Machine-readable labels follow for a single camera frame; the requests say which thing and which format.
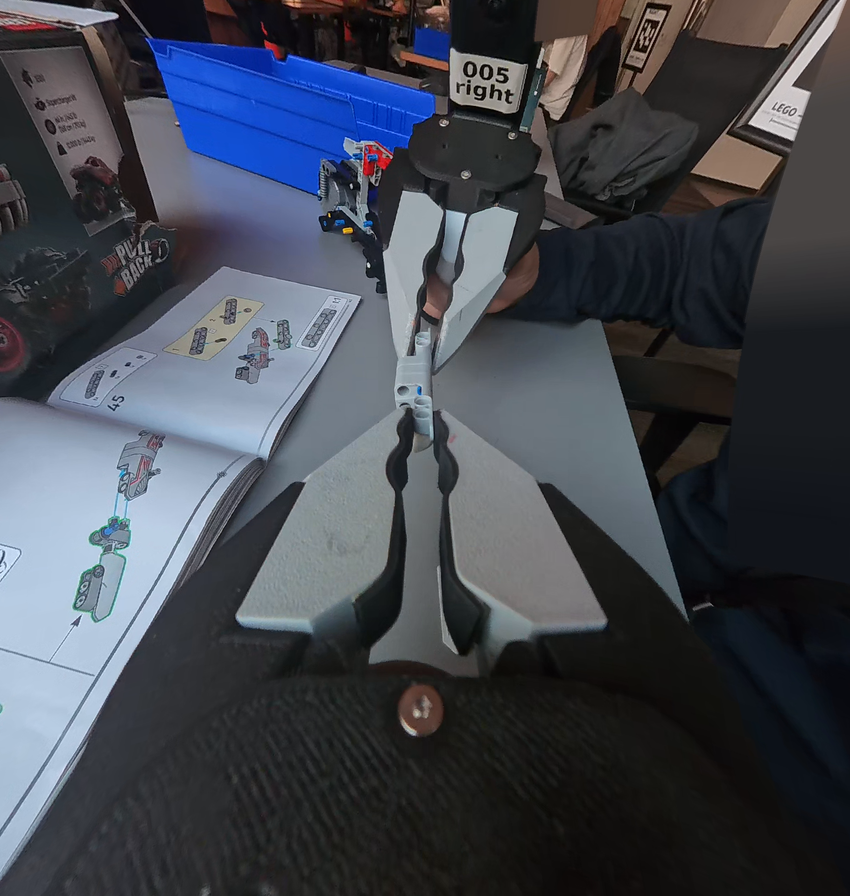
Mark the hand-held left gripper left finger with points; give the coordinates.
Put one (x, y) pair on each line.
(313, 539)

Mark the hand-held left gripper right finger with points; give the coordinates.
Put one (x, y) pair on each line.
(523, 553)

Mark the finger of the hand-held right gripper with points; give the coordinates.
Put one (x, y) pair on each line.
(400, 252)
(477, 280)

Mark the grey lego panel piece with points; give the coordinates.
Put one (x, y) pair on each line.
(411, 381)

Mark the person's right forearm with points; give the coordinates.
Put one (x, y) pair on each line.
(649, 269)

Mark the partly built lego vehicle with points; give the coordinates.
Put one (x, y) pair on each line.
(348, 189)

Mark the lego instruction booklet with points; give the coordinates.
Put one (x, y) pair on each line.
(117, 490)

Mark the black lego box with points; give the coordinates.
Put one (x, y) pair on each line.
(47, 210)

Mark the person's right hand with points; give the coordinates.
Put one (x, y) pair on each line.
(519, 280)

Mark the grey cloth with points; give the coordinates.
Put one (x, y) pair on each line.
(621, 154)

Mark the blue plastic bin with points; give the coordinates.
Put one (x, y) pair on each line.
(257, 112)

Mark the black and white tag poster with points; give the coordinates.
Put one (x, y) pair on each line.
(647, 35)

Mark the black chair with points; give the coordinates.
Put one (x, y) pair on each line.
(726, 91)

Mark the framed sign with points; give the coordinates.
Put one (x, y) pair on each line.
(789, 91)

